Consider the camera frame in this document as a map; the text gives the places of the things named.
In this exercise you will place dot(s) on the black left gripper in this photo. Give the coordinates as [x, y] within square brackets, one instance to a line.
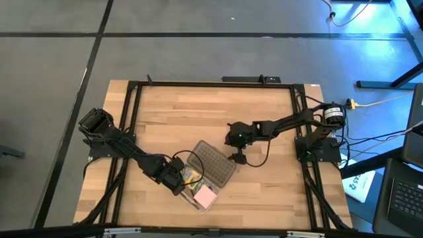
[170, 175]

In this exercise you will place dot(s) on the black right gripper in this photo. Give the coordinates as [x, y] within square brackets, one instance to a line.
[243, 132]

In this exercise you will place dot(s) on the green yellow crayon box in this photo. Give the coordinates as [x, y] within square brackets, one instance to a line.
[191, 175]

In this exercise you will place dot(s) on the pink sticky note pad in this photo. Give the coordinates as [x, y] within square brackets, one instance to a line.
[205, 196]

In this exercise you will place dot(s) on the clear pencil case grey lid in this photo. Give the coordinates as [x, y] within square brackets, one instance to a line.
[215, 163]

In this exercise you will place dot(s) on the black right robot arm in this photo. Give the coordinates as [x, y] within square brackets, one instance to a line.
[297, 120]

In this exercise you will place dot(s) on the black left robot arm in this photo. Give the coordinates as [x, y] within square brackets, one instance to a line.
[122, 145]

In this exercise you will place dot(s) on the black aluminium crossbar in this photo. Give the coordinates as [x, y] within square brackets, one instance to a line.
[49, 234]

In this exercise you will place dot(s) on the dark desk leg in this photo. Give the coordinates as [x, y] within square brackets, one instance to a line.
[383, 85]

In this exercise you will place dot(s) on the grey floor object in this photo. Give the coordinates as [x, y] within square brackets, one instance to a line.
[10, 151]

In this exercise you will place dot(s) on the dark computer monitor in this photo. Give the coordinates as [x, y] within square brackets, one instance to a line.
[414, 132]

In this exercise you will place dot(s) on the black laptop with keyboard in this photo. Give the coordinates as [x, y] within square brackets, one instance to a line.
[406, 198]

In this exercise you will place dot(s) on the black bar with camera mount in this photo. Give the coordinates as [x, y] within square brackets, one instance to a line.
[244, 79]

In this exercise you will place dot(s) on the black aluminium table frame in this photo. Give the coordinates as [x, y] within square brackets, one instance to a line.
[198, 84]

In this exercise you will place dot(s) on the silver metal bracket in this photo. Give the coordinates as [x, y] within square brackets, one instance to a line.
[305, 234]
[122, 230]

